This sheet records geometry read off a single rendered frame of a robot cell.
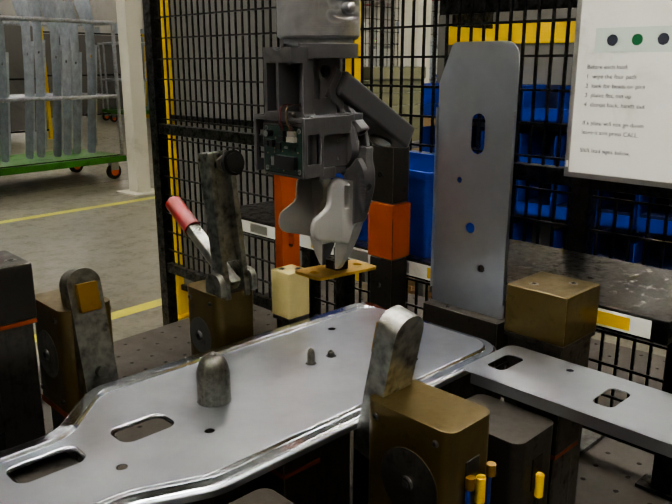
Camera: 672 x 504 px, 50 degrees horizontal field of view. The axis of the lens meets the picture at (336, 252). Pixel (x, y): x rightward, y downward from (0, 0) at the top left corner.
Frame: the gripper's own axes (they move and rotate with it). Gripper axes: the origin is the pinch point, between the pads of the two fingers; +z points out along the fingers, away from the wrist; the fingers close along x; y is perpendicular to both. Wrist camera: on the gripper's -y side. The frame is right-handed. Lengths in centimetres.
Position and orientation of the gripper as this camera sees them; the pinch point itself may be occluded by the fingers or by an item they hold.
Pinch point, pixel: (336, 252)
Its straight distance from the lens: 72.0
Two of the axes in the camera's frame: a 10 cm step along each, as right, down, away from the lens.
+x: 7.0, 1.9, -6.9
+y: -7.2, 1.9, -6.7
